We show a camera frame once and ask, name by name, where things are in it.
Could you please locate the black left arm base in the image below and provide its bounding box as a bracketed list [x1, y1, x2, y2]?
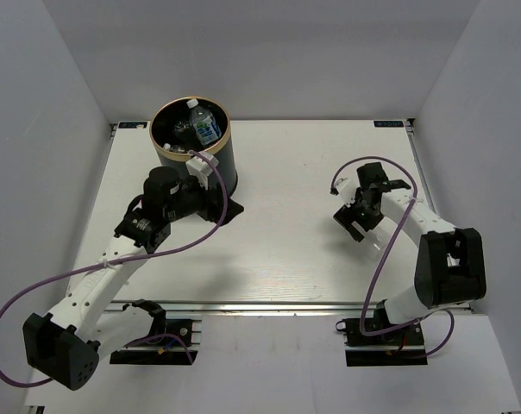
[109, 318, 202, 367]

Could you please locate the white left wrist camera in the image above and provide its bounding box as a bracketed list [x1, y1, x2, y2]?
[185, 151, 219, 189]

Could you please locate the aluminium table rail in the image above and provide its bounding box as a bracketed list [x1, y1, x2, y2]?
[104, 299, 473, 318]
[406, 118, 473, 311]

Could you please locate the blue logo sticker right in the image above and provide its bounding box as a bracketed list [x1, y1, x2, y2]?
[373, 120, 404, 128]

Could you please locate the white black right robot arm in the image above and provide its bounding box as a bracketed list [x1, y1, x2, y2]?
[330, 156, 487, 344]

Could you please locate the clear bottle green-blue label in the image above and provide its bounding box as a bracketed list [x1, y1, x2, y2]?
[186, 98, 222, 147]

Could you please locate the dark bin with gold rim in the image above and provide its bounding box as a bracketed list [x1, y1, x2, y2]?
[149, 96, 239, 195]

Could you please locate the crushed Aquarius bottle blue label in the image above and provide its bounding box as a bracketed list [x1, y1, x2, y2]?
[163, 143, 197, 154]

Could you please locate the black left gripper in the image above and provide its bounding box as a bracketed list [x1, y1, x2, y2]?
[165, 173, 244, 227]

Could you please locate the blue logo sticker left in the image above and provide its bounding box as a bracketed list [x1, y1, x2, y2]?
[117, 122, 148, 129]

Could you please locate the aluminium right table rail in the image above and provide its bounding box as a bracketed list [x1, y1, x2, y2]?
[406, 118, 473, 311]

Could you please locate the aluminium front table rail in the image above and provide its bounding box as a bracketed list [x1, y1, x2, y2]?
[104, 299, 473, 318]

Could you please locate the wide clear plastic bottle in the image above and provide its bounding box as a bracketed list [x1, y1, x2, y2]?
[360, 227, 391, 261]

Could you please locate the clear bottle dark blue label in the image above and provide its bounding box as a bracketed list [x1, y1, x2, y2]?
[173, 120, 196, 141]

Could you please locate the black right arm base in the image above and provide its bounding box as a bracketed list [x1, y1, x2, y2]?
[335, 318, 428, 367]

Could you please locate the blue logo sticker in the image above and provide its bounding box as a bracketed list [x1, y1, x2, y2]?
[117, 122, 148, 129]
[373, 120, 404, 128]

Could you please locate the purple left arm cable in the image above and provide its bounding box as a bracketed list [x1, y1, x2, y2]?
[0, 149, 227, 387]

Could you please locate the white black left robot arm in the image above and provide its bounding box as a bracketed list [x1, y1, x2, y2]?
[22, 166, 244, 391]

